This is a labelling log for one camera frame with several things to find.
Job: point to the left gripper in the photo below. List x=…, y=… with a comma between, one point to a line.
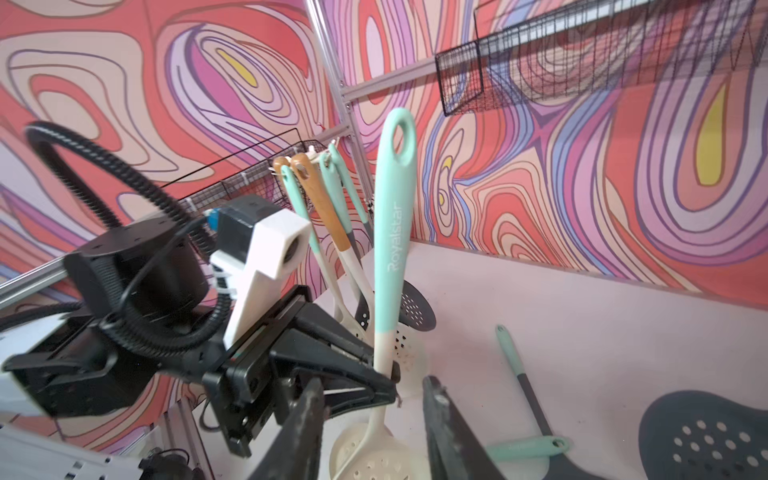
x=266, y=371

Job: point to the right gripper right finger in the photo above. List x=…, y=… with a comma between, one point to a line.
x=454, y=452

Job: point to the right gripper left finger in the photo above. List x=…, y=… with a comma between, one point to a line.
x=295, y=453

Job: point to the cream skimmer wooden handle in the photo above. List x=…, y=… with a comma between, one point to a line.
x=409, y=352

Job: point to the grey skimmer mint handle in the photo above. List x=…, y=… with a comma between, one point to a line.
x=395, y=300

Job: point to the grey slotted spoon mint handle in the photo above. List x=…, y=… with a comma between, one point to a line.
x=699, y=435

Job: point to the cream skimmer mint handle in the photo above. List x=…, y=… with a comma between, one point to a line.
x=398, y=131
x=340, y=313

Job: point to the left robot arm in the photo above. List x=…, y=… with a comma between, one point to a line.
x=164, y=291

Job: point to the mint handle utensil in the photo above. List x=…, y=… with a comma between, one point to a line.
x=546, y=445

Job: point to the black wire basket left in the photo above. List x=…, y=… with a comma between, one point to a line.
x=247, y=170

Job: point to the black wire basket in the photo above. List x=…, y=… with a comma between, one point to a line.
x=588, y=46
x=247, y=170

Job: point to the black wire basket back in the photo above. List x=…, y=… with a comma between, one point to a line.
x=588, y=46

